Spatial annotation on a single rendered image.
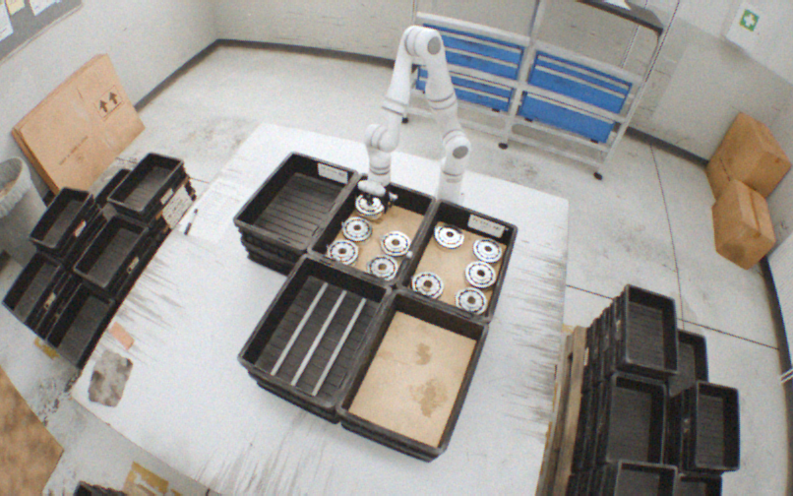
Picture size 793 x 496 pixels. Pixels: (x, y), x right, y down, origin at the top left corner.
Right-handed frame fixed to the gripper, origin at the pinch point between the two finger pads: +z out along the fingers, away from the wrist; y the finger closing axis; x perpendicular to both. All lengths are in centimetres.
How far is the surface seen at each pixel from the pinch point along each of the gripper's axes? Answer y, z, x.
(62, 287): 152, 50, 80
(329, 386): -13, 4, 63
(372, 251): -5.0, 4.3, 15.4
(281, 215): 32.1, 4.6, 14.5
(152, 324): 58, 18, 71
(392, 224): -6.5, 4.2, 1.7
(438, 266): -27.4, 4.2, 11.6
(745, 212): -240, 46, -172
